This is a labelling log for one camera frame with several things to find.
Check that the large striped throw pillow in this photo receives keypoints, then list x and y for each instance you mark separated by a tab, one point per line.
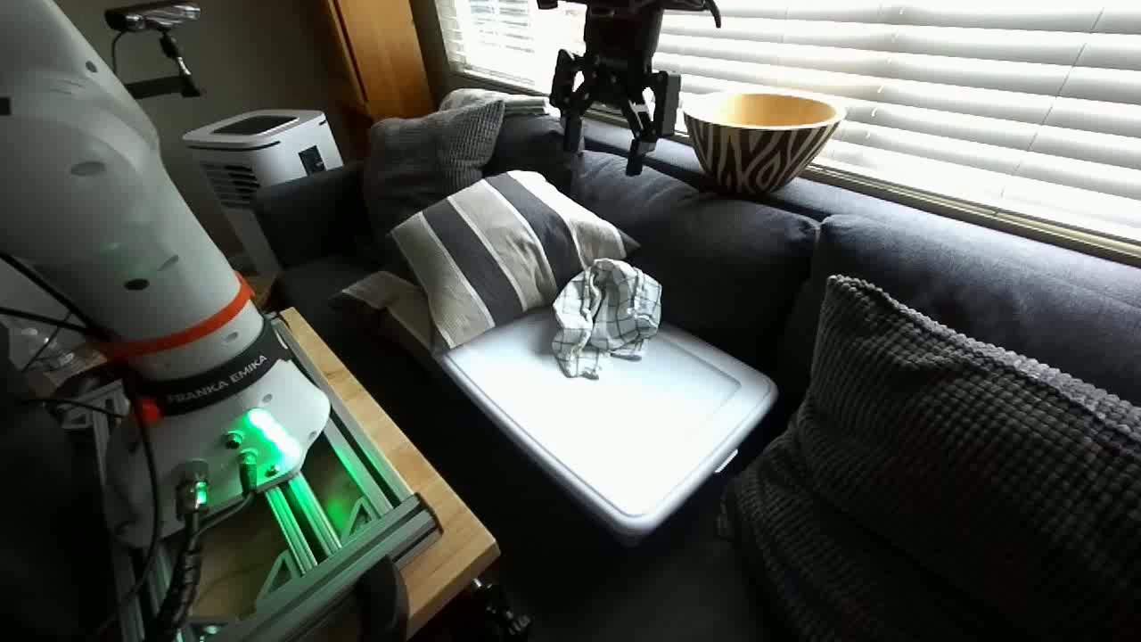
502	251

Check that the smooth gray couch pillow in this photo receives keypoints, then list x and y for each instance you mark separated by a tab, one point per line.
423	166

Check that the white plastic tray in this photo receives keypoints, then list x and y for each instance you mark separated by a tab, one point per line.
629	430

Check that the white window blinds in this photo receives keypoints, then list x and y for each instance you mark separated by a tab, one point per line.
950	82

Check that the light gray folded blanket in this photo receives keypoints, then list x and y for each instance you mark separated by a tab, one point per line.
502	104

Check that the crumpled white cloth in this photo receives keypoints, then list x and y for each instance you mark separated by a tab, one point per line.
606	315

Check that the white air purifier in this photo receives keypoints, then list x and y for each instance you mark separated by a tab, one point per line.
256	153

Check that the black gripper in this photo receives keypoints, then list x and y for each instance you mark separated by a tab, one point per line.
617	48

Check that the wooden wall panel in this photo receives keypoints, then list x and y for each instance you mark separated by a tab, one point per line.
381	56

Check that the flat striped throw pillow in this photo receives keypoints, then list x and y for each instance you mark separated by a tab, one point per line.
393	299

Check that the metal robot mounting frame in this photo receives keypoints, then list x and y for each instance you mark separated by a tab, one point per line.
343	538

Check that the zebra pattern wooden bowl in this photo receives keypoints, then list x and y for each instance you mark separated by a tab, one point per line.
762	147

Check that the gray waffle texture pillow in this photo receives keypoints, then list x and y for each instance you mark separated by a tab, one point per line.
950	475

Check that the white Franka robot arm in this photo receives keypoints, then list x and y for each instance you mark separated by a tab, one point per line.
93	214

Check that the black camera on stand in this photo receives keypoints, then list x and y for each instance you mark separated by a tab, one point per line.
155	14

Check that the dark gray couch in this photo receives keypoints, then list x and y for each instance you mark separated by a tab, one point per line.
737	251

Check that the wooden table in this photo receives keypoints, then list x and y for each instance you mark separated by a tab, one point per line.
448	529

